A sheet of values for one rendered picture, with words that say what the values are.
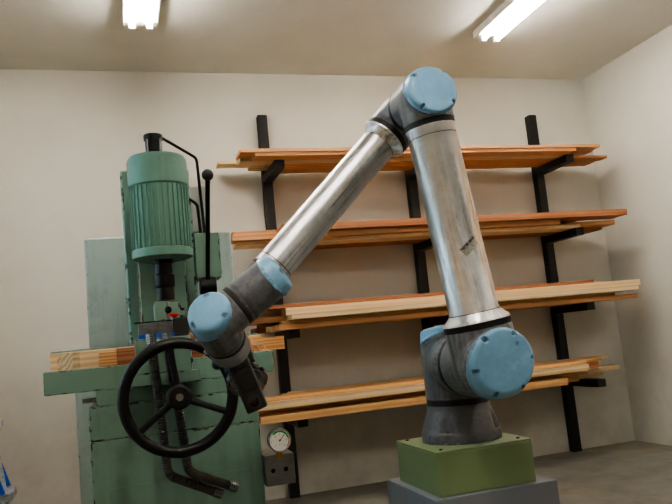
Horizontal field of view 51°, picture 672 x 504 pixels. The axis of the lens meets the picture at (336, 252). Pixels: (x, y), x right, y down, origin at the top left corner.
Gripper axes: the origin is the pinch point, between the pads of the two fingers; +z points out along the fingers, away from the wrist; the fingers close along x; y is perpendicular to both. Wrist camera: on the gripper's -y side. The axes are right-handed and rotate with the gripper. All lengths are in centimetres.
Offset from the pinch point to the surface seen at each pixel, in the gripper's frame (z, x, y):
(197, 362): 16.1, 12.9, 25.0
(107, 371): 8.0, 34.4, 29.0
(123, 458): 19.6, 39.4, 10.0
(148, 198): -3, 8, 71
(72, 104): 123, 49, 295
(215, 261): 32, -1, 67
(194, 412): 21.6, 18.9, 14.5
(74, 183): 145, 66, 255
